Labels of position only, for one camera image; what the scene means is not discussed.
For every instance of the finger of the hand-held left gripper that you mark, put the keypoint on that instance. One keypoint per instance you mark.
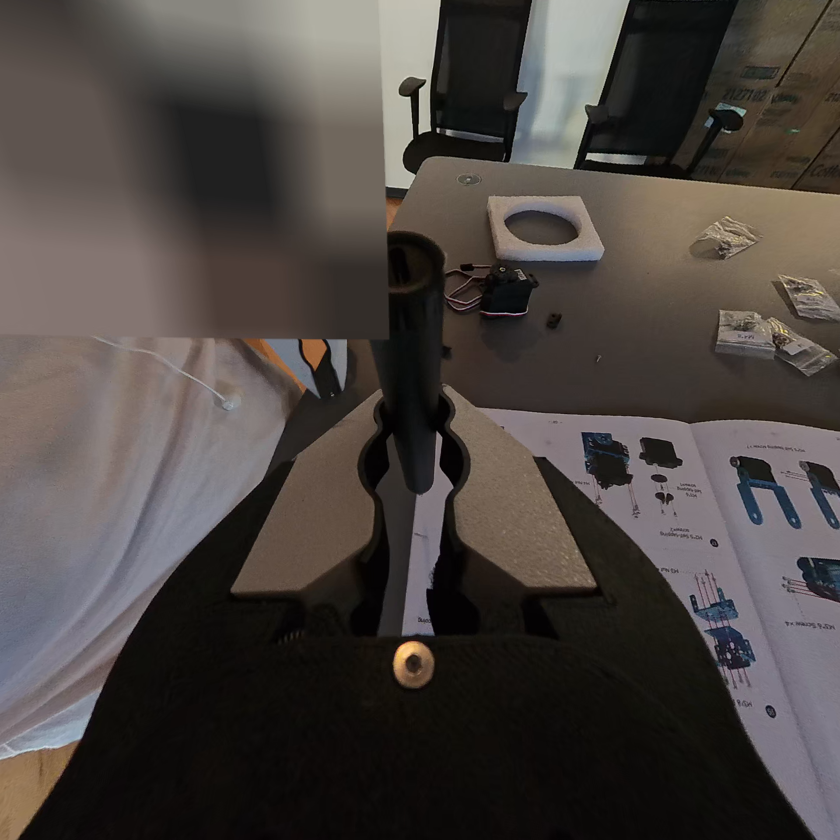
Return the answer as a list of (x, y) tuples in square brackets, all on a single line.
[(336, 364)]

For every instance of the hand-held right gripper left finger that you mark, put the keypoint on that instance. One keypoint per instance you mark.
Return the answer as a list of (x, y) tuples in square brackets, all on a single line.
[(308, 525)]

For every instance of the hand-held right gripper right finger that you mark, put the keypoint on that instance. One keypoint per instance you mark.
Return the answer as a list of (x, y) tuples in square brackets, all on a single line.
[(518, 518)]

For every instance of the black screwdriver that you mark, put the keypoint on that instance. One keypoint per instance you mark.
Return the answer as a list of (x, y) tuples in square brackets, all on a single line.
[(410, 367)]

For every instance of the white foam square frame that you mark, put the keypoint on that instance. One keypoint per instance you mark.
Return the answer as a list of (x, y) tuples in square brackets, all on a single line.
[(497, 229)]

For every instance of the dark grey desk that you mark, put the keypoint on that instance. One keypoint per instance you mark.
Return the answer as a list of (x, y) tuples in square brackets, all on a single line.
[(656, 341)]

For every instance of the round desk grommet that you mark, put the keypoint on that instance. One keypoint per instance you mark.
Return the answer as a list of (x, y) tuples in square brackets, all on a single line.
[(468, 178)]

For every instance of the illustrated instruction booklet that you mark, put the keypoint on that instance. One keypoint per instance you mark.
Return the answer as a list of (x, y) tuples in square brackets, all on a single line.
[(551, 436)]

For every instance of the person in white shirt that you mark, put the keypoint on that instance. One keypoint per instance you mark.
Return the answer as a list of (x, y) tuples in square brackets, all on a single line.
[(131, 525)]

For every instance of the black office chair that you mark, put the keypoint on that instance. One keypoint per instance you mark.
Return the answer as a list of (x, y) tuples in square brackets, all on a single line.
[(656, 85), (472, 79)]

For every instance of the brown cardboard boxes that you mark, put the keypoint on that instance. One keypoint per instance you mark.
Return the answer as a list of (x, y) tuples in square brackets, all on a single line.
[(787, 98)]

